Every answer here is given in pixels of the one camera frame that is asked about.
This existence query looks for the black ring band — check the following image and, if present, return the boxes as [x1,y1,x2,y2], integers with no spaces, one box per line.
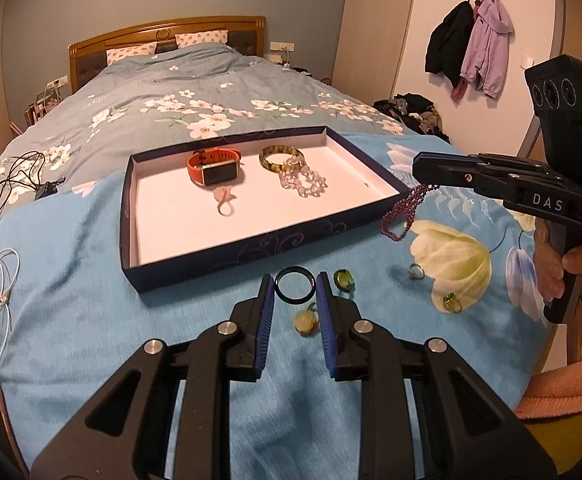
[274,266,316,306]

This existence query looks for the wall power socket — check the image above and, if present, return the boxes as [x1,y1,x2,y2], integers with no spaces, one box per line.
[269,41,295,53]

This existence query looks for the person's right hand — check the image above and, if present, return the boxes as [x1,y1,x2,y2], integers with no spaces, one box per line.
[533,218,582,302]

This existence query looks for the floral pillow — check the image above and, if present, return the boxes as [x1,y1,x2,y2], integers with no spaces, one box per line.
[176,29,228,49]
[106,41,157,66]

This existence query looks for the gold green gem ring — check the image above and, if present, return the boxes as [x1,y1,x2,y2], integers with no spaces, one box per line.
[440,291,464,316]

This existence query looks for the yellow jade flower pendant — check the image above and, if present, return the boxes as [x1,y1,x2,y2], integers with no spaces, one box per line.
[293,302,319,337]

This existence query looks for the wooden headboard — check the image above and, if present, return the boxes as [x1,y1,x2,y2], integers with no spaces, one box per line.
[68,15,267,93]

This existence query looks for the clear crystal bead bracelet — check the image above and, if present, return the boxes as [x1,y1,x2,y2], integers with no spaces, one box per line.
[276,155,330,200]

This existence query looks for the purple garnet bead bracelet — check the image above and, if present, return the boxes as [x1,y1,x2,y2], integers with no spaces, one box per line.
[380,182,440,243]

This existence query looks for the left floral pillow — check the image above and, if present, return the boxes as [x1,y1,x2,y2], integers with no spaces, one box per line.
[106,41,157,66]

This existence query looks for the dark blue shallow tray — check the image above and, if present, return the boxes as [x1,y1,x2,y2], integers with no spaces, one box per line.
[120,126,408,292]

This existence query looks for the grey-blue floral duvet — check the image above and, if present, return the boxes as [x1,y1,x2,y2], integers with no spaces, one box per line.
[0,44,406,220]

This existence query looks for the amber tortoise bangle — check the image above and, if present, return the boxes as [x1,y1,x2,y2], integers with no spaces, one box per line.
[258,144,305,174]

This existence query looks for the wooden door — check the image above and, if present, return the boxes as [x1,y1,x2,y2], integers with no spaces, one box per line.
[518,0,582,162]

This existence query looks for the black cable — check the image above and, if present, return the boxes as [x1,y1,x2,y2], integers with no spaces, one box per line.
[0,149,68,252]

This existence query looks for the large green stone ring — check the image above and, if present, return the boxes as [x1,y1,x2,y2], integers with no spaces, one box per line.
[332,268,357,295]

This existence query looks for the purple hanging jacket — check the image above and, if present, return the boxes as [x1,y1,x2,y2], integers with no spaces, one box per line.
[451,0,513,103]

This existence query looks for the orange smart watch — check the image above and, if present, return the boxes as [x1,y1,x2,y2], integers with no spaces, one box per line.
[187,148,242,186]

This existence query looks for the right floral pillow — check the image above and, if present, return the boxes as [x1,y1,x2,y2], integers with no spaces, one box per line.
[176,29,228,49]

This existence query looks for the yellow trousers leg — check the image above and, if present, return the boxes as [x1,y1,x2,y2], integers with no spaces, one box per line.
[524,413,582,474]

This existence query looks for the black hanging jacket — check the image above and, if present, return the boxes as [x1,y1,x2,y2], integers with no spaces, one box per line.
[424,1,475,88]

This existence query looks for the cluttered nightstand items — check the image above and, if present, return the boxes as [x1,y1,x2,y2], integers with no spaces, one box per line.
[24,75,68,127]

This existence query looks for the pile of dark clothes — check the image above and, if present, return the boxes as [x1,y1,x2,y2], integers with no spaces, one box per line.
[373,93,451,144]

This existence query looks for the pink butterfly ring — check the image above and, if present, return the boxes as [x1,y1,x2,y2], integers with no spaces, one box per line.
[212,185,238,218]

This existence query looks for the white light switch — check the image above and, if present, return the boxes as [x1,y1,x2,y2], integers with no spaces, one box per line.
[520,56,534,70]

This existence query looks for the light blue floral blanket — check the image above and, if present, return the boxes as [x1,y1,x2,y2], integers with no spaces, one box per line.
[0,131,552,480]

